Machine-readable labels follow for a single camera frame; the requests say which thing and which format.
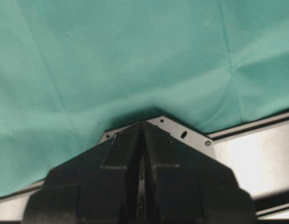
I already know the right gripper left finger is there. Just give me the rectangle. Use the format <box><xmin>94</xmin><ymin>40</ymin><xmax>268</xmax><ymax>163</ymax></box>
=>
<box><xmin>23</xmin><ymin>123</ymin><xmax>142</xmax><ymax>224</ymax></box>

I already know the black aluminium table rail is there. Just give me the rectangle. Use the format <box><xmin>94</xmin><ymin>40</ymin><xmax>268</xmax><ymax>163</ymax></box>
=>
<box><xmin>0</xmin><ymin>113</ymin><xmax>289</xmax><ymax>224</ymax></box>

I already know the green table cloth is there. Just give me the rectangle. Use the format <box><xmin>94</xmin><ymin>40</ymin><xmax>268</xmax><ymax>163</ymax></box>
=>
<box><xmin>0</xmin><ymin>0</ymin><xmax>289</xmax><ymax>197</ymax></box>

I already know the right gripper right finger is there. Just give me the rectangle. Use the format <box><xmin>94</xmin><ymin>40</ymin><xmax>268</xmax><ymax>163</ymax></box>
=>
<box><xmin>142</xmin><ymin>122</ymin><xmax>256</xmax><ymax>224</ymax></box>

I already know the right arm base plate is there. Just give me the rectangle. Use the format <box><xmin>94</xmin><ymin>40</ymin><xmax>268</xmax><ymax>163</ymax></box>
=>
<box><xmin>99</xmin><ymin>116</ymin><xmax>216</xmax><ymax>168</ymax></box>

